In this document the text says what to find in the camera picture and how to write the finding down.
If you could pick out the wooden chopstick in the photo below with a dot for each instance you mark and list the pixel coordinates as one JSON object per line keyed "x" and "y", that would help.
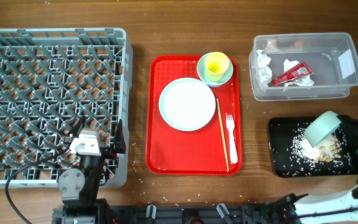
{"x": 222, "y": 134}

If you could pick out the rice and nut scraps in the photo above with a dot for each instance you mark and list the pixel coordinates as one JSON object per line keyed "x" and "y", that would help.
{"x": 326, "y": 151}

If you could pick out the black tray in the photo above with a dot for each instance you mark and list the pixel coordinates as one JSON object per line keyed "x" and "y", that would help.
{"x": 285, "y": 136}

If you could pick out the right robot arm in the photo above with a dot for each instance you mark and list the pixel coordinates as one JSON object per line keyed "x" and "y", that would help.
{"x": 337, "y": 207}

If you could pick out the white plastic fork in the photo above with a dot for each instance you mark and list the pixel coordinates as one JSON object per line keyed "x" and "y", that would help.
{"x": 230, "y": 125}

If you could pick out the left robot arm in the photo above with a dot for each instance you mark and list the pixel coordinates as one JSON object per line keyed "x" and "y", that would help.
{"x": 79, "y": 186}

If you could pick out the light green food bowl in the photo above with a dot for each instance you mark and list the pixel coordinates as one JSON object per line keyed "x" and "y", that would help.
{"x": 322, "y": 127}

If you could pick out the yellow plastic cup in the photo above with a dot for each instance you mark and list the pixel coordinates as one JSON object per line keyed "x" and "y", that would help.
{"x": 216, "y": 64}

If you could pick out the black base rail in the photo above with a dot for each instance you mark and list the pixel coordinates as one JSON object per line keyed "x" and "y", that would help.
{"x": 247, "y": 213}

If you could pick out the white tissue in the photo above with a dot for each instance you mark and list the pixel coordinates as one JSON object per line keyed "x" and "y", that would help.
{"x": 302, "y": 81}
{"x": 265, "y": 73}

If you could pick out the clear plastic bin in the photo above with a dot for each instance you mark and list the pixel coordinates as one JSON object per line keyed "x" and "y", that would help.
{"x": 331, "y": 56}

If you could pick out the red snack wrapper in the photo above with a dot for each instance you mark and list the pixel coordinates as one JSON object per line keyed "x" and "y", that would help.
{"x": 299, "y": 70}

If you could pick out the grey dishwasher rack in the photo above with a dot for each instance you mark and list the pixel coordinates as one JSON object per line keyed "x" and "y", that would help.
{"x": 49, "y": 79}

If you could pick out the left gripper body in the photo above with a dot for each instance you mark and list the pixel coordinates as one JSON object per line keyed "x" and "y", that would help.
{"x": 107, "y": 152}

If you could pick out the white round plate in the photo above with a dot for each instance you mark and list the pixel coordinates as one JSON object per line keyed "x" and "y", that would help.
{"x": 187, "y": 104}

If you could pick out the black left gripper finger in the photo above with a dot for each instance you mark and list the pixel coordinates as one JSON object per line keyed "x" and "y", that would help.
{"x": 76, "y": 129}
{"x": 119, "y": 141}

